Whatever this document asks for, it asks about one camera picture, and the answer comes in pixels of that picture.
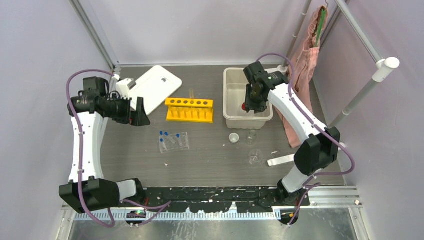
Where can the clear acrylic tube tray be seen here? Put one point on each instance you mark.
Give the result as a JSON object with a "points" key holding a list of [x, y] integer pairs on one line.
{"points": [[175, 147]]}

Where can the yellow test tube rack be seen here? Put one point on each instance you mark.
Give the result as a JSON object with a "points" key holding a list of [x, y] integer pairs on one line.
{"points": [[190, 110]]}

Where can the small glass beaker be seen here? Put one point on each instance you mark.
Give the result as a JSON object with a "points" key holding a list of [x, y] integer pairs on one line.
{"points": [[251, 137]]}

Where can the green clothes hanger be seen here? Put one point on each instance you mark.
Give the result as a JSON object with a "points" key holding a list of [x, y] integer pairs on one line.
{"points": [[322, 18]]}

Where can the white garment rack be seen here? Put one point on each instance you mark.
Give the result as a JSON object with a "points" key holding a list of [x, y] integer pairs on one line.
{"points": [[343, 70]]}

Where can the clear glass test tube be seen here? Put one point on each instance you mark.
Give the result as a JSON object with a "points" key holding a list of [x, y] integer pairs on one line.
{"points": [[191, 93]]}

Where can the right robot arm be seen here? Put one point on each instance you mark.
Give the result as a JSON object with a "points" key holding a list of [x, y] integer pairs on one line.
{"points": [[318, 143]]}

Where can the small white cup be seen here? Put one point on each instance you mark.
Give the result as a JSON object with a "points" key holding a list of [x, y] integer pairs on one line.
{"points": [[233, 138]]}

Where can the aluminium frame rail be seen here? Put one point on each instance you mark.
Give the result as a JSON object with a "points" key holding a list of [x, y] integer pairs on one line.
{"points": [[318, 198]]}

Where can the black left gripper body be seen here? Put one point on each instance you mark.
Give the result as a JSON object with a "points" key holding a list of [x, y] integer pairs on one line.
{"points": [[120, 110]]}

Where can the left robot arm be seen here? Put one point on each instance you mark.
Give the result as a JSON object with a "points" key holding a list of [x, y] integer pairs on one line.
{"points": [[87, 189]]}

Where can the beige plastic bin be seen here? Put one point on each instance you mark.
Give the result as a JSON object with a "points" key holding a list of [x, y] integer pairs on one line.
{"points": [[234, 92]]}

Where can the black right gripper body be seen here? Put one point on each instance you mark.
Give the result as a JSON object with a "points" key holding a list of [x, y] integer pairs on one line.
{"points": [[253, 102]]}

